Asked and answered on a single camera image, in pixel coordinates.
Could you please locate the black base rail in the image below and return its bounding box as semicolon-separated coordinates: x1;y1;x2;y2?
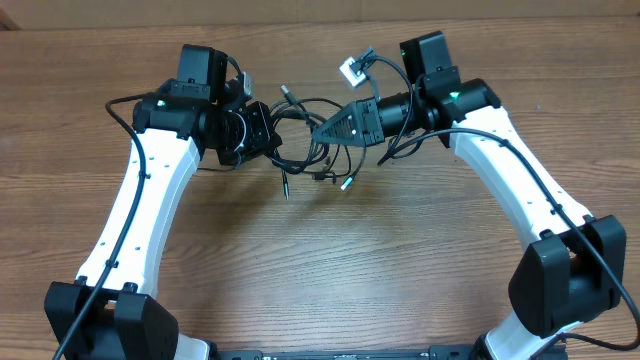
211;345;483;360

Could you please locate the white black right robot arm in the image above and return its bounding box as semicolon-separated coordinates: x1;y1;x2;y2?
312;32;631;359

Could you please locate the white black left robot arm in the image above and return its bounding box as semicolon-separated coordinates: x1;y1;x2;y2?
44;44;281;359

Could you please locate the black cable bundle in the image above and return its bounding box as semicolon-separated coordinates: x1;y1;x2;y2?
264;83;369;200

